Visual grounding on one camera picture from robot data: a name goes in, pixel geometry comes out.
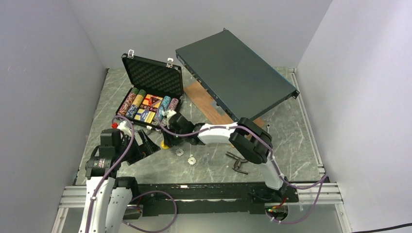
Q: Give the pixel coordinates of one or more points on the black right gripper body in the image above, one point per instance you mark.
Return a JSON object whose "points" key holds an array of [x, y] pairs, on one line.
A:
{"points": [[172, 140]]}

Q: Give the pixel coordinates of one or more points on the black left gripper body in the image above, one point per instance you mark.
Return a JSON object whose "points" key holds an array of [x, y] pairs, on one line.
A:
{"points": [[136, 152]]}

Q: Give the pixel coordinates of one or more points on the white poker chip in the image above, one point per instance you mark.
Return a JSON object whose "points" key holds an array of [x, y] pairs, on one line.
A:
{"points": [[192, 160], [179, 152]]}

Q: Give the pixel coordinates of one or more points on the red triangular token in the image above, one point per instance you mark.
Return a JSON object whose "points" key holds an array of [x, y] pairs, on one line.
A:
{"points": [[156, 102]]}

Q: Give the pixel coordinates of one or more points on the yellow round button chip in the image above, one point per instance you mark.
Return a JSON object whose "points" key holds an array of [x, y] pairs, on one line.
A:
{"points": [[165, 147]]}

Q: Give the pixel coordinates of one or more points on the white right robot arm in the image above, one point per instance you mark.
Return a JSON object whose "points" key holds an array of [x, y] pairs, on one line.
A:
{"points": [[250, 140]]}

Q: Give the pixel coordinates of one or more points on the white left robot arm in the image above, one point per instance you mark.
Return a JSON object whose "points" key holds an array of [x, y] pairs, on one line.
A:
{"points": [[108, 195]]}

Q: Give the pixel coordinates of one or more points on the purple green chip row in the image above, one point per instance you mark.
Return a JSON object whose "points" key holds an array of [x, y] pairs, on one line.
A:
{"points": [[173, 104]]}

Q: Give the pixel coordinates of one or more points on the teal poker chip row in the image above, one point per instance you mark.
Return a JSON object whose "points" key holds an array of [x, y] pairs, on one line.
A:
{"points": [[161, 110]]}

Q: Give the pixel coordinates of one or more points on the wooden board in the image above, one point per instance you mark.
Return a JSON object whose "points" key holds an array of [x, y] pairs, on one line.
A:
{"points": [[206, 104]]}

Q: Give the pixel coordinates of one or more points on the lower playing card deck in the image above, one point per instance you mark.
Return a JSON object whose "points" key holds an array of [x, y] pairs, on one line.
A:
{"points": [[144, 115]]}

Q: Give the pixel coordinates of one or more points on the playing card deck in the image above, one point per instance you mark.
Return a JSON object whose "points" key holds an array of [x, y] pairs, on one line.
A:
{"points": [[144, 115], [147, 100]]}

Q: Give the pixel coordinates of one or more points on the upper playing card deck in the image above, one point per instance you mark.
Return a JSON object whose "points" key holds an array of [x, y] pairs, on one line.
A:
{"points": [[147, 100]]}

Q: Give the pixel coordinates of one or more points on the yellow blue chip row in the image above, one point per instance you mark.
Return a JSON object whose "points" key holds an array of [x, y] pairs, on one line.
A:
{"points": [[130, 114]]}

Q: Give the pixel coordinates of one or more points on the black poker chip case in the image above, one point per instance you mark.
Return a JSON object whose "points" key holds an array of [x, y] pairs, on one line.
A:
{"points": [[155, 77]]}

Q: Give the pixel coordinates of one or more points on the metal clamp tool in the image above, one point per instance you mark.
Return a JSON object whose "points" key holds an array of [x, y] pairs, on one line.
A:
{"points": [[238, 162]]}

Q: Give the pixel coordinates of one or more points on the dark rack server unit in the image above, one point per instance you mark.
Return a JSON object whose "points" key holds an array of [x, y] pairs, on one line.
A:
{"points": [[238, 79]]}

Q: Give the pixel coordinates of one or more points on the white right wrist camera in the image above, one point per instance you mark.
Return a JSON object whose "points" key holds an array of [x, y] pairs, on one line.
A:
{"points": [[169, 113]]}

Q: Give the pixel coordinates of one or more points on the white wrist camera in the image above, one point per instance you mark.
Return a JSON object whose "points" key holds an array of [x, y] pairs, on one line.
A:
{"points": [[124, 127], [169, 113]]}

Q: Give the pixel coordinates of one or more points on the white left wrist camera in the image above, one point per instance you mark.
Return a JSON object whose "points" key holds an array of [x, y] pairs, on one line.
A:
{"points": [[124, 127]]}

